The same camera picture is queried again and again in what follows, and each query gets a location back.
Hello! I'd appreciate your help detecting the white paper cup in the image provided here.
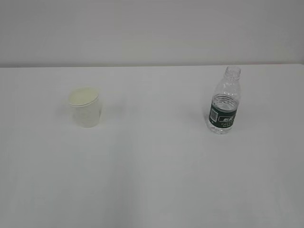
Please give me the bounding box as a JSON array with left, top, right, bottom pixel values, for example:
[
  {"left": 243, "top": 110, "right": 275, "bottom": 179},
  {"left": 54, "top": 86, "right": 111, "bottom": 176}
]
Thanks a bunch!
[{"left": 68, "top": 87, "right": 102, "bottom": 128}]

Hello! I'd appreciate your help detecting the clear green-label water bottle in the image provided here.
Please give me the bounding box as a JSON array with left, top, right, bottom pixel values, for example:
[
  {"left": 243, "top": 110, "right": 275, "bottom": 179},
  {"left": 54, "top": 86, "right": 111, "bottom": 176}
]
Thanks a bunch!
[{"left": 207, "top": 66, "right": 241, "bottom": 134}]

